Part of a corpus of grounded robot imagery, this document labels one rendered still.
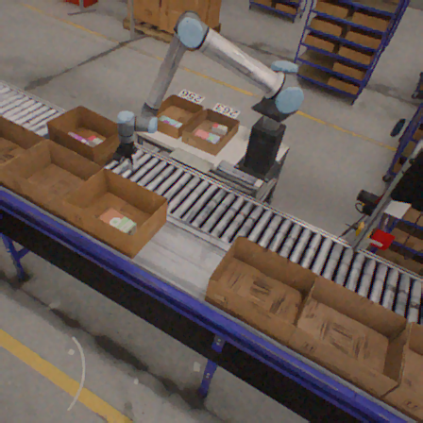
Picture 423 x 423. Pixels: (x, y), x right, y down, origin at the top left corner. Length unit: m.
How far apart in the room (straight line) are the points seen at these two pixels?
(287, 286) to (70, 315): 1.50
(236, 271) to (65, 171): 1.12
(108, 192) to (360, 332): 1.43
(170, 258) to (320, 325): 0.74
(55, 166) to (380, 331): 1.86
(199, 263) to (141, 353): 0.92
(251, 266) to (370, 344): 0.61
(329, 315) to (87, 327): 1.55
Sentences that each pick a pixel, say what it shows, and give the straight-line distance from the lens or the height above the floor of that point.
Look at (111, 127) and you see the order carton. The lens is 2.61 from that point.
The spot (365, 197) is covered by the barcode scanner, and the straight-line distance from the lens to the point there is 2.12.
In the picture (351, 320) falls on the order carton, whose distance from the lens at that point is 1.84.
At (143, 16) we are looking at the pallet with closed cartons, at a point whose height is 0.22.
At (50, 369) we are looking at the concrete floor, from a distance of 2.55.
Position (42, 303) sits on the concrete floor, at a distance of 2.77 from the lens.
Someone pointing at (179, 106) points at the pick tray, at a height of 0.77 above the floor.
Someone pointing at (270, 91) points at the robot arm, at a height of 1.42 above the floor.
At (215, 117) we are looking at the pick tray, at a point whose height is 0.80.
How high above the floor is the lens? 2.32
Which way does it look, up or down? 46 degrees down
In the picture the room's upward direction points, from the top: 11 degrees clockwise
